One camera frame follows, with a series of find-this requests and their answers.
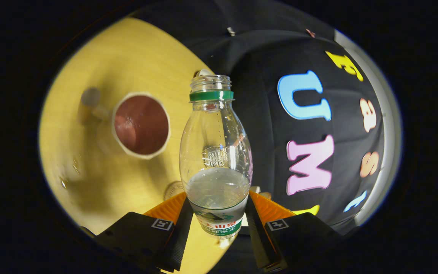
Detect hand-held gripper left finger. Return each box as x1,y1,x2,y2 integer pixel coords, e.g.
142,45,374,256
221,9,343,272
94,192,194,272

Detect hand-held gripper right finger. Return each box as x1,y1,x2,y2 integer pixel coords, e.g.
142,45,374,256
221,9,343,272
244,190,344,273

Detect round brown coaster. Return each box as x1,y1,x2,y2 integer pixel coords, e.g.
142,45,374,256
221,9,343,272
164,181,186,201

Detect clear plastic juice bottle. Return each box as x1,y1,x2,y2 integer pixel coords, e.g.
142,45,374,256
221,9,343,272
179,75,254,239

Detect beige cup with wooden handle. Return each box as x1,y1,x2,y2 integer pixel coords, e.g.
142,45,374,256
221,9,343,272
78,87,171,160

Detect wooden table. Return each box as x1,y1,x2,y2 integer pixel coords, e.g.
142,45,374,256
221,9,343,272
38,17,238,274

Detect black backdrop cloth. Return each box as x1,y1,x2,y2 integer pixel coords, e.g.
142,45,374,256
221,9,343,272
128,0,387,274

